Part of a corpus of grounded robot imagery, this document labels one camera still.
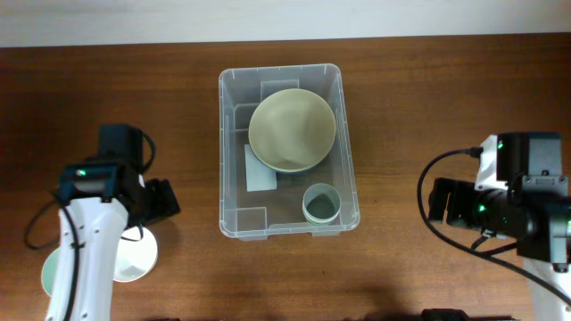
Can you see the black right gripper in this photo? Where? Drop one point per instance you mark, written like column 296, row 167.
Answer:
column 457, row 211

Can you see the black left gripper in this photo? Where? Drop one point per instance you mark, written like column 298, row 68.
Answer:
column 163, row 200

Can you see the white small bowl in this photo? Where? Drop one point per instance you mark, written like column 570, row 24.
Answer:
column 136, row 255

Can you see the grey plastic cup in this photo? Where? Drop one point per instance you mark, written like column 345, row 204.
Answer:
column 321, row 204

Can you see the mint small bowl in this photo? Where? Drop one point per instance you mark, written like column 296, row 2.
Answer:
column 48, row 272

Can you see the clear plastic storage bin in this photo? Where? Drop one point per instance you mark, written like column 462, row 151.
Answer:
column 257, row 215

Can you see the dark blue bowl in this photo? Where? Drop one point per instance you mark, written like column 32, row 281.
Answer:
column 291, row 172

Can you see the white large bowl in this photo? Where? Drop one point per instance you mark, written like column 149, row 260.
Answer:
column 292, row 129

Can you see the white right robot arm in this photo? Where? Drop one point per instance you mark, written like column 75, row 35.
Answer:
column 531, row 163

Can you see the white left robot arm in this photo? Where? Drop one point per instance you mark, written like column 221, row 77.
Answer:
column 105, row 206

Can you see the white label in bin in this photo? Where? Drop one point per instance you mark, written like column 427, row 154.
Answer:
column 259, row 177

